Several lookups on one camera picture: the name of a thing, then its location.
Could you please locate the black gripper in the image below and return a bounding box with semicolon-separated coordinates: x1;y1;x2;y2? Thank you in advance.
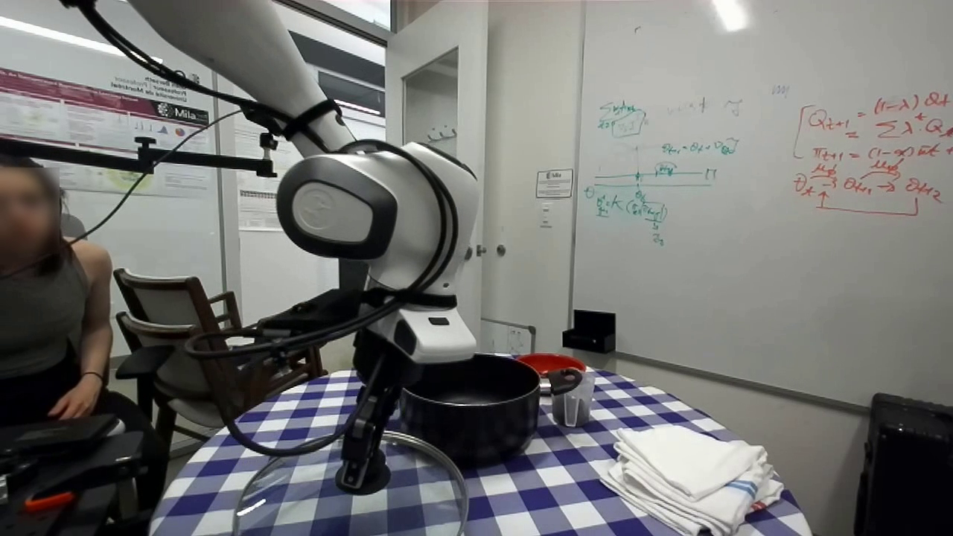
342;331;419;477

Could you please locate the glass pot lid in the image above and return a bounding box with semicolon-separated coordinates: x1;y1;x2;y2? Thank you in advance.
233;429;471;536

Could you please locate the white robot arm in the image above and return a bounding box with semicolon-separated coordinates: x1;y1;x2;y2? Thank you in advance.
129;0;479;484

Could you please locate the black cooking pot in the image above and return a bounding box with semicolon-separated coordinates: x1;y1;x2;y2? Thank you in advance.
398;355;584;467

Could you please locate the blue white checkered tablecloth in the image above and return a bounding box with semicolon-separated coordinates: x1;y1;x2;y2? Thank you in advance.
147;359;817;536

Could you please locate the red bowl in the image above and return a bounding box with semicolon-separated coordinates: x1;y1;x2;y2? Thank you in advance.
514;350;587;379

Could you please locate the wooden chair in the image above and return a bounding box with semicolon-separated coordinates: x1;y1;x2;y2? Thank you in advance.
114;268;325;438

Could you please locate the white cup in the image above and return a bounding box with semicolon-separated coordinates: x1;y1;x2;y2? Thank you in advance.
552;368;592;429

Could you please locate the black eraser holder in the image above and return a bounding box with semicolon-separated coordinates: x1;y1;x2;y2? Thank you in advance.
563;310;616;355

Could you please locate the black laptop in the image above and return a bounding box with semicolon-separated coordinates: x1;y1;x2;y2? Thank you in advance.
0;413;142;496

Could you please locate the folded white towel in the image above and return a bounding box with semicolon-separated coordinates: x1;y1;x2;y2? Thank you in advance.
598;425;782;536

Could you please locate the seated person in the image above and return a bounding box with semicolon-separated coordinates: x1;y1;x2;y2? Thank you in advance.
0;151;176;517

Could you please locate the white door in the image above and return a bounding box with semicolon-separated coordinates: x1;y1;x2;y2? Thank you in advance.
383;0;488;362

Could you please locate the whiteboard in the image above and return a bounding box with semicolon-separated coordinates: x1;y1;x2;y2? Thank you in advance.
572;0;953;404

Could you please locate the black speaker box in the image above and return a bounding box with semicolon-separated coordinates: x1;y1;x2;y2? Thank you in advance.
855;392;953;536

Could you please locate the black camera boom bar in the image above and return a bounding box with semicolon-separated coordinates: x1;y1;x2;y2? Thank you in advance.
0;134;276;179

